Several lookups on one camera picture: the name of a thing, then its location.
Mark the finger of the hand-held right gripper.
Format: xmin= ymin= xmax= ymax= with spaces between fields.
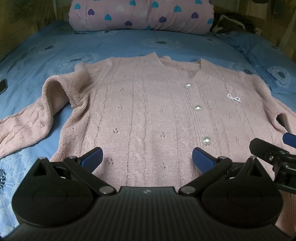
xmin=282 ymin=133 xmax=296 ymax=149
xmin=249 ymin=138 xmax=296 ymax=163

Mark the blue dandelion-print pillow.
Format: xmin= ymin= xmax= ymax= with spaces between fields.
xmin=215 ymin=32 xmax=296 ymax=94

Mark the pink heart-print rolled quilt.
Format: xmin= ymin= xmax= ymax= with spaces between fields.
xmin=69 ymin=0 xmax=214 ymax=35

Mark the dark cloth with white trim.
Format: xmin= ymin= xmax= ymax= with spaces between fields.
xmin=211 ymin=13 xmax=262 ymax=35

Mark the blue dandelion-print bedsheet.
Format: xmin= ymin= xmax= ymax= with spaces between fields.
xmin=0 ymin=20 xmax=296 ymax=232

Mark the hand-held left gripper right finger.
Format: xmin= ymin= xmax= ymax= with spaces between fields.
xmin=179 ymin=147 xmax=270 ymax=195

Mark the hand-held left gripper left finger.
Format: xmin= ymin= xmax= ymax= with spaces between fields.
xmin=31 ymin=147 xmax=117 ymax=195

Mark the pink knit cardigan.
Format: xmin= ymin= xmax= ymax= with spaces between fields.
xmin=0 ymin=52 xmax=296 ymax=234

